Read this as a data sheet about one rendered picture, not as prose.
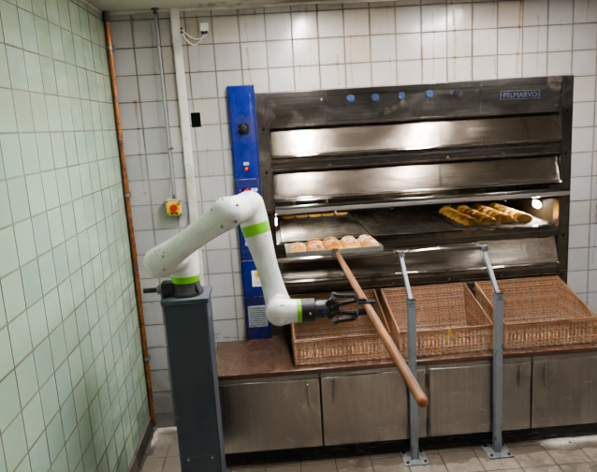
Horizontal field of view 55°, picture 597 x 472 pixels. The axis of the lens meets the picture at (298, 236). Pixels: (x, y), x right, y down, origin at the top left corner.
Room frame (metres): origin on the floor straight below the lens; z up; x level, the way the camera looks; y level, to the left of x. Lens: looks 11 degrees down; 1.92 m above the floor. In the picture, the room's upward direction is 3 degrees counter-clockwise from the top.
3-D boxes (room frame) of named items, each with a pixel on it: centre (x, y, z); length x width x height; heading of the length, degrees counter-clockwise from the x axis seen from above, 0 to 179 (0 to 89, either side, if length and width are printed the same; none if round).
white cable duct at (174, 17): (3.49, 0.63, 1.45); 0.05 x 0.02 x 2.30; 92
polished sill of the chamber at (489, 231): (3.59, -0.76, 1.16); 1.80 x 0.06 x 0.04; 92
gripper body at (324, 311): (2.17, -0.10, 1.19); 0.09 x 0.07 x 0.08; 93
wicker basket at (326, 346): (3.27, -0.20, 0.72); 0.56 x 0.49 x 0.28; 93
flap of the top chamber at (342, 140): (3.57, -0.76, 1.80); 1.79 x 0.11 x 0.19; 92
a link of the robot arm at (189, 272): (2.47, 0.52, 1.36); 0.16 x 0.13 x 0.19; 155
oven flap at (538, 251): (3.57, -0.76, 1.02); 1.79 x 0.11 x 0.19; 92
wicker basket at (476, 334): (3.30, -0.79, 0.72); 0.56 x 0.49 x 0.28; 94
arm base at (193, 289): (2.48, 0.57, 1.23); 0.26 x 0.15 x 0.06; 93
